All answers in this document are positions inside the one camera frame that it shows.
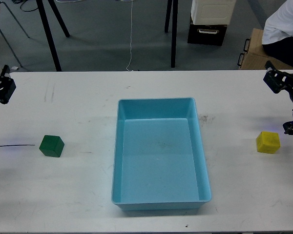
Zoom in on black cable on floor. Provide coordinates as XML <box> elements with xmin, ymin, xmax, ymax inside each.
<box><xmin>11</xmin><ymin>0</ymin><xmax>41</xmax><ymax>12</ymax></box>

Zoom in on black storage box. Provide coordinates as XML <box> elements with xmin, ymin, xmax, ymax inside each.
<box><xmin>188</xmin><ymin>23</ymin><xmax>228</xmax><ymax>46</ymax></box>

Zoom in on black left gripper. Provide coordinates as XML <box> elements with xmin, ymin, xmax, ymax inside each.
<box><xmin>0</xmin><ymin>64</ymin><xmax>16</xmax><ymax>104</ymax></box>

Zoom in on green cube block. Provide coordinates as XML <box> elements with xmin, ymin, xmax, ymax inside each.
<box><xmin>39</xmin><ymin>135</ymin><xmax>64</xmax><ymax>157</ymax></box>

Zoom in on black right table legs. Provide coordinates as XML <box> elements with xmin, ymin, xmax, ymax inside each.
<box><xmin>164</xmin><ymin>0</ymin><xmax>179</xmax><ymax>68</ymax></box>

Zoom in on light blue plastic bin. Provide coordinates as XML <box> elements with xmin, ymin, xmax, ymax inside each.
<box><xmin>111</xmin><ymin>97</ymin><xmax>212</xmax><ymax>211</ymax></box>

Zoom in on seated person white shirt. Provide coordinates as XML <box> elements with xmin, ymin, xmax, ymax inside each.
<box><xmin>261</xmin><ymin>0</ymin><xmax>293</xmax><ymax>70</ymax></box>

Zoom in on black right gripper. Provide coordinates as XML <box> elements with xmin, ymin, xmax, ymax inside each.
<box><xmin>263</xmin><ymin>60</ymin><xmax>293</xmax><ymax>98</ymax></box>

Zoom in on cardboard box with handles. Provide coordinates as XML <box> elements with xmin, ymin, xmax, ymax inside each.
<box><xmin>237</xmin><ymin>28</ymin><xmax>293</xmax><ymax>70</ymax></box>

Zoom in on white plastic storage box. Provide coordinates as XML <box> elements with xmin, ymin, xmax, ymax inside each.
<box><xmin>191</xmin><ymin>0</ymin><xmax>236</xmax><ymax>25</ymax></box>

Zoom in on black left table legs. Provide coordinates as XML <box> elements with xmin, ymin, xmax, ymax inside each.
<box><xmin>36</xmin><ymin>0</ymin><xmax>70</xmax><ymax>72</ymax></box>

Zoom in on white hanging cord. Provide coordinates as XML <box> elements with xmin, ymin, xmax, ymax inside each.
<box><xmin>126</xmin><ymin>0</ymin><xmax>135</xmax><ymax>72</ymax></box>

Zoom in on black table legs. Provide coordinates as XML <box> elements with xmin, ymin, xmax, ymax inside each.
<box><xmin>164</xmin><ymin>0</ymin><xmax>179</xmax><ymax>68</ymax></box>
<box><xmin>36</xmin><ymin>0</ymin><xmax>70</xmax><ymax>72</ymax></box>

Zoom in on yellow cube block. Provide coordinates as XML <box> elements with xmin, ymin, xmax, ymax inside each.
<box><xmin>256</xmin><ymin>131</ymin><xmax>281</xmax><ymax>154</ymax></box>

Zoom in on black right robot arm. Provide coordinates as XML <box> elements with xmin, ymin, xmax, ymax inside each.
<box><xmin>263</xmin><ymin>60</ymin><xmax>293</xmax><ymax>136</ymax></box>

